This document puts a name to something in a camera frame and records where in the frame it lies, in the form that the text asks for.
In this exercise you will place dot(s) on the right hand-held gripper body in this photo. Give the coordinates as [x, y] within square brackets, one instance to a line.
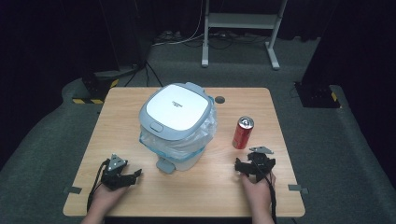
[262, 163]

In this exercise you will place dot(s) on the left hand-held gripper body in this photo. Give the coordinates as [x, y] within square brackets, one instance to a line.
[113, 174]

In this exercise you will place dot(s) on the red drink can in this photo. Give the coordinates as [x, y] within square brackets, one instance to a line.
[242, 134]

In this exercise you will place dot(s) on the white grey pedal trash can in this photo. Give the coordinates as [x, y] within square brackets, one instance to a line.
[177, 109]

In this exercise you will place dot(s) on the person's left hand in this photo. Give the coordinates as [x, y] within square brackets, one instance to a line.
[106, 196]

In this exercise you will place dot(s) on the person's right hand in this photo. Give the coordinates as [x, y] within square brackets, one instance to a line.
[257, 191]

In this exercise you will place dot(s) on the grey tape piece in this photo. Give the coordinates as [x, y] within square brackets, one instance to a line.
[298, 188]
[72, 189]

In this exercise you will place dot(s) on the black stand base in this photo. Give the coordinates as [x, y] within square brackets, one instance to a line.
[317, 95]

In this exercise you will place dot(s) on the black stand with striped base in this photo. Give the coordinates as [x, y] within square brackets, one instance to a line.
[96, 87]

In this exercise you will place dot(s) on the black tripod legs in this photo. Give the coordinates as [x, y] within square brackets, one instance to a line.
[149, 73]

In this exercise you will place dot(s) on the white metal stand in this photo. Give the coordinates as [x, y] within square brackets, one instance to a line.
[241, 21]

